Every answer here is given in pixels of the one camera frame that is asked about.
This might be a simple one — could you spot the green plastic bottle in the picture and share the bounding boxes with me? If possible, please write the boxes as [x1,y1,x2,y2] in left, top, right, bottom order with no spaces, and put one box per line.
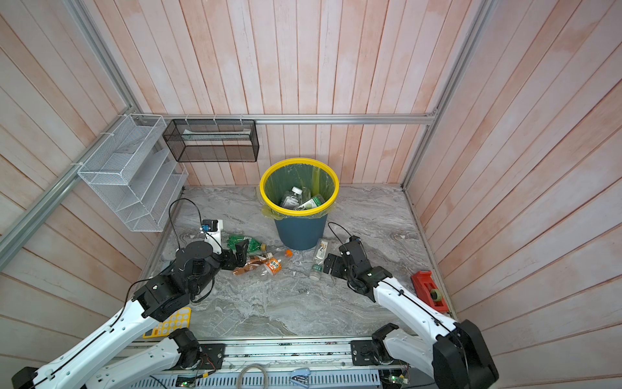
[227,234,267,254]

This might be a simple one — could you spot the brown label plastic bottle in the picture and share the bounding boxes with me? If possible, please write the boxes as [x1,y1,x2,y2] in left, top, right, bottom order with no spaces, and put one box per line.
[233,253,273,276]

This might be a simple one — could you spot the clear bottle white green label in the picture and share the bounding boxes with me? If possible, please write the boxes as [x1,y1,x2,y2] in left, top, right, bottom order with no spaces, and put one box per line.
[309,264,324,280]

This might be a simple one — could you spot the crushed clear bottle bird label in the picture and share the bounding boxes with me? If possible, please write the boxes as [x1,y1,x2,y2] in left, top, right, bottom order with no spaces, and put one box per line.
[314,238,330,264]

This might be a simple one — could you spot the clear bottle white text label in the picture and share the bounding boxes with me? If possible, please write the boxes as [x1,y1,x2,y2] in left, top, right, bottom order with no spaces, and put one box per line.
[280,186,303,210]

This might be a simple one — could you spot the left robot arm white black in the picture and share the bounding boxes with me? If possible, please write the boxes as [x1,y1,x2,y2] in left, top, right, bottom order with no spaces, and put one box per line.
[11,240,249,388]

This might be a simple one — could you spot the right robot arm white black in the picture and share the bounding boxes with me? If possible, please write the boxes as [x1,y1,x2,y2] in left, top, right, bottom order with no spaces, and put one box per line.
[322,236,500,388]

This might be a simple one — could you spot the blue bin with yellow rim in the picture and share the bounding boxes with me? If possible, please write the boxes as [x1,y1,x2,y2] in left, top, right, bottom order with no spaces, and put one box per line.
[258,157,340,251]

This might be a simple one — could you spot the yellow-green bin liner bag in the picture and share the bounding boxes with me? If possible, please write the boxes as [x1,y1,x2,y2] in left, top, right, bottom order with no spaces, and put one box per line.
[258,158,340,220]

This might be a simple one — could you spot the yellow perforated plate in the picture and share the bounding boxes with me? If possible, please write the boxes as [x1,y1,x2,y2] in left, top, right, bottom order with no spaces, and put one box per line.
[142,306,192,339]

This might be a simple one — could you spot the blue clip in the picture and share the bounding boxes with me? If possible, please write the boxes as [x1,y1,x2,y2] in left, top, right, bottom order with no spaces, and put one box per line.
[289,368,311,389]

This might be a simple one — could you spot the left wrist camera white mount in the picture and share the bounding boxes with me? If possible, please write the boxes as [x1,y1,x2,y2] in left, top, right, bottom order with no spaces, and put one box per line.
[201,219,224,254]

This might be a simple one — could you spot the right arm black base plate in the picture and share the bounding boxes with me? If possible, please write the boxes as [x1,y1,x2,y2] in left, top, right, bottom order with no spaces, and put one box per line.
[350,339,391,366]

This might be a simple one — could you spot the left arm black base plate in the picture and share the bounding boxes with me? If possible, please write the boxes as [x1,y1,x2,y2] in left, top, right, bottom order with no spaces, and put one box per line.
[177,343,226,371]

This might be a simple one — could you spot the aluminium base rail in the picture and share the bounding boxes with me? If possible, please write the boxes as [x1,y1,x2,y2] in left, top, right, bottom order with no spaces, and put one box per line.
[132,336,433,382]

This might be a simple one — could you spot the grey looped cable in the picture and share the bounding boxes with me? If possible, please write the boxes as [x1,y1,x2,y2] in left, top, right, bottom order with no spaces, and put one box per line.
[235,363,270,389]

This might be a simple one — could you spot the black mesh wall basket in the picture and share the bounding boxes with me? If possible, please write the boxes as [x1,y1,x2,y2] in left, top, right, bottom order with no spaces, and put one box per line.
[163,118,260,163]

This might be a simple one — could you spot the white wire mesh shelf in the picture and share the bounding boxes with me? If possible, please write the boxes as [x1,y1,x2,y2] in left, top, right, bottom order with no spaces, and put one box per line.
[79,114,188,233]

